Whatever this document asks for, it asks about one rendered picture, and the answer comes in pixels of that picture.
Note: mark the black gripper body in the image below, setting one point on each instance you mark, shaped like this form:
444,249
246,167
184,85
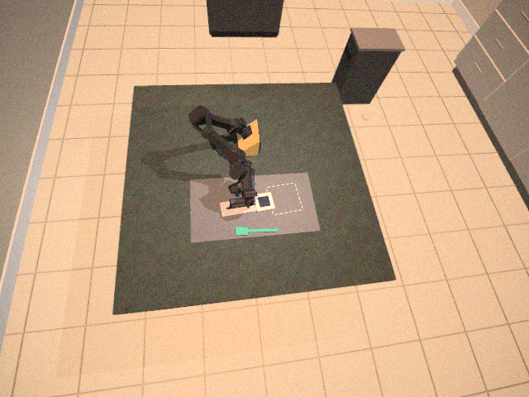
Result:
248,190

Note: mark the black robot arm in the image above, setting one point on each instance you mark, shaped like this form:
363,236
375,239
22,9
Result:
199,116

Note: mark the cream square tile with dark square center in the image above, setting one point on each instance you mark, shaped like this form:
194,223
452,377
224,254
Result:
264,202

